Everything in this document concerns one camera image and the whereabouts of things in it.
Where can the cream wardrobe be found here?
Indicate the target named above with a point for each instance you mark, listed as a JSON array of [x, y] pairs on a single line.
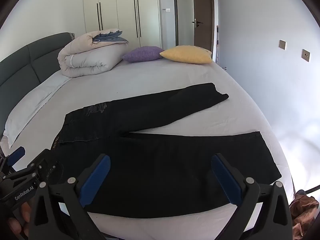
[[120, 10]]

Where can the bed with white sheet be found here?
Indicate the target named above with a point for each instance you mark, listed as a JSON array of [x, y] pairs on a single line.
[[150, 80]]

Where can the flat white pillow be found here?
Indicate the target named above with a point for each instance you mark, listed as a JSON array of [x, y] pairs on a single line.
[[32, 102]]

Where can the folded beige duvet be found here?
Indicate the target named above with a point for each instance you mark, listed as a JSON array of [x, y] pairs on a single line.
[[87, 62]]

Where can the brown wooden door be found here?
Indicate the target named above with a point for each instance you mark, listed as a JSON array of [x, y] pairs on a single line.
[[203, 5]]

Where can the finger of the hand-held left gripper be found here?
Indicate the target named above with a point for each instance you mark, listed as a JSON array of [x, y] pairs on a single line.
[[41, 166], [16, 155]]

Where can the grey padded headboard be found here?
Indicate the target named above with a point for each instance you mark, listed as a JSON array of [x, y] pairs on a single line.
[[20, 62]]

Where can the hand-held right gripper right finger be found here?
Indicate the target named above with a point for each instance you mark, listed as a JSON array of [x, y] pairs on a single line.
[[226, 182]]

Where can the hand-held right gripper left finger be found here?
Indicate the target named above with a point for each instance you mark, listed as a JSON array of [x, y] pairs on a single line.
[[96, 180]]

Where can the purple pillow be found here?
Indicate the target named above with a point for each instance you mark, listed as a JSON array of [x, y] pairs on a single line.
[[142, 54]]

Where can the crumpled brown cloth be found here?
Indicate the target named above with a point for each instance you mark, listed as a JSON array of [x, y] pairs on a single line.
[[303, 212]]

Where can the brown door frame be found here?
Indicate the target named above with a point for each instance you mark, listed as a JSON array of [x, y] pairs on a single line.
[[175, 12]]

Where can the black denim pants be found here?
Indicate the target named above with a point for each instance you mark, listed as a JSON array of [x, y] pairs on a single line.
[[162, 167]]

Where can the person's left hand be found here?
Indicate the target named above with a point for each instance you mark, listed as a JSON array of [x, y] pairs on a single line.
[[16, 226]]

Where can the folded blue grey blanket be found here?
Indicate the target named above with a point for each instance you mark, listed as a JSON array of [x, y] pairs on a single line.
[[110, 37]]

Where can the yellow pillow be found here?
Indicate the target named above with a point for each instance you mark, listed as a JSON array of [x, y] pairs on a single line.
[[186, 54]]

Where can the metallic wall socket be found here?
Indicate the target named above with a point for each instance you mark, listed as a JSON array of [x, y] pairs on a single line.
[[282, 44], [305, 55]]

